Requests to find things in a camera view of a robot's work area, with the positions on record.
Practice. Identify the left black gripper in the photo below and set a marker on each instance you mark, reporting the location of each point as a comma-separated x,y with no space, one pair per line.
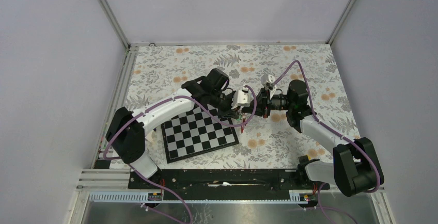
228,112

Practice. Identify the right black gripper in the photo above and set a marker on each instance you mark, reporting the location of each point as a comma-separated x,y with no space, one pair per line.
260,110

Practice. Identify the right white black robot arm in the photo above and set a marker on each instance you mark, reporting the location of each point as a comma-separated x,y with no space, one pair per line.
355,167

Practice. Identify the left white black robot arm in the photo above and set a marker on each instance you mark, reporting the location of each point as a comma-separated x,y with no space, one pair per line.
128,129

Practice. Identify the floral patterned table mat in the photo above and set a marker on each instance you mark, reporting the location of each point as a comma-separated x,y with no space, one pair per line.
264,143

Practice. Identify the black white chessboard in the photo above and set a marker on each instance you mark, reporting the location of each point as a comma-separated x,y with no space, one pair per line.
194,133

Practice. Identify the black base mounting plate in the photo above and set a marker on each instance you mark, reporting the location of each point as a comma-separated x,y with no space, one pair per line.
225,183

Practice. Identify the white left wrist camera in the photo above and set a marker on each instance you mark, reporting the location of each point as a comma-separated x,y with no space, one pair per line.
241,98

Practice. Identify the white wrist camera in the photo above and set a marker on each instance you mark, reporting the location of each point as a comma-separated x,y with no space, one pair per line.
241,98
267,81

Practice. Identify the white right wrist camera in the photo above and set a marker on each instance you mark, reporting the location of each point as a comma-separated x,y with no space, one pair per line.
267,81

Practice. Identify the grey slotted cable duct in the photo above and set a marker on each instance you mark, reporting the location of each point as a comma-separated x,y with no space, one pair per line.
155,197

